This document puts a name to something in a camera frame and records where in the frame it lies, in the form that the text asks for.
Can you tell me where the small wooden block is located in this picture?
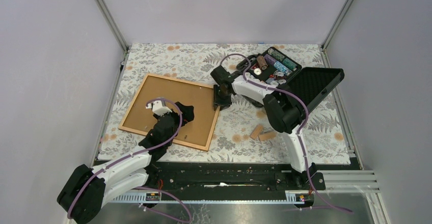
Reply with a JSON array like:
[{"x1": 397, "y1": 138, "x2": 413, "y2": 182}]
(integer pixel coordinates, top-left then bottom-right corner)
[
  {"x1": 258, "y1": 131, "x2": 277, "y2": 141},
  {"x1": 250, "y1": 124, "x2": 263, "y2": 140}
]

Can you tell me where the floral patterned table mat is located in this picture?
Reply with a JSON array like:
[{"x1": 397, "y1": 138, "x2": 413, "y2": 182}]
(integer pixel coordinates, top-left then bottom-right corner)
[{"x1": 97, "y1": 43, "x2": 350, "y2": 164}]

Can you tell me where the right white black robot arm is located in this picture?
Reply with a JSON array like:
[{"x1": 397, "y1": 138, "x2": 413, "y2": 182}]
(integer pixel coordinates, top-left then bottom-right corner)
[{"x1": 210, "y1": 66, "x2": 314, "y2": 189}]

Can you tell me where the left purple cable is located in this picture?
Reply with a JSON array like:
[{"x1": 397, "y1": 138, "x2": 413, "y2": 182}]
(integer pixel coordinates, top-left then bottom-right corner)
[{"x1": 67, "y1": 97, "x2": 193, "y2": 224}]

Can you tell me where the brown cardboard backing board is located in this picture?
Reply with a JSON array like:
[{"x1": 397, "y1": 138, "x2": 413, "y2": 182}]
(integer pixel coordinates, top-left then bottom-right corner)
[{"x1": 122, "y1": 76, "x2": 218, "y2": 148}]

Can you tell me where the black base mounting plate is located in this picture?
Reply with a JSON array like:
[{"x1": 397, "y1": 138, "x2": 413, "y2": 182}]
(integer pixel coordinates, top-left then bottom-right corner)
[{"x1": 93, "y1": 158, "x2": 360, "y2": 201}]

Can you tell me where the aluminium rail frame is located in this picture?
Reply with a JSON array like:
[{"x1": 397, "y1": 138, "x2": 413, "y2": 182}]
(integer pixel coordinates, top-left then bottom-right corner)
[{"x1": 93, "y1": 170, "x2": 389, "y2": 223}]

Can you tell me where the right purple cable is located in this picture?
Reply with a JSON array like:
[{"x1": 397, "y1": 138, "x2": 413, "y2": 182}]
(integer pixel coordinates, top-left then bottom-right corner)
[{"x1": 219, "y1": 53, "x2": 354, "y2": 215}]

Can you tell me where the purple cable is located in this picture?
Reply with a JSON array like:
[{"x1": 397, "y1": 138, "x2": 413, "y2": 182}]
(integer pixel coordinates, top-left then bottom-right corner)
[
  {"x1": 67, "y1": 97, "x2": 193, "y2": 224},
  {"x1": 219, "y1": 53, "x2": 354, "y2": 215}
]

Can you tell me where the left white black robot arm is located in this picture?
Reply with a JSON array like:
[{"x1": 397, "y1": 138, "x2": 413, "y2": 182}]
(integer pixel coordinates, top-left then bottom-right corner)
[{"x1": 57, "y1": 98, "x2": 195, "y2": 223}]

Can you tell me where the wooden picture frame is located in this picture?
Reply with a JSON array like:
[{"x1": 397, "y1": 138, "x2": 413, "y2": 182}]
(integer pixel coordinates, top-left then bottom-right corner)
[{"x1": 119, "y1": 74, "x2": 220, "y2": 151}]

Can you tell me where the black poker chip case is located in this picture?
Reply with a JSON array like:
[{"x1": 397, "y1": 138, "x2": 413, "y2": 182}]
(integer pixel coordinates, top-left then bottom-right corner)
[{"x1": 247, "y1": 47, "x2": 345, "y2": 112}]

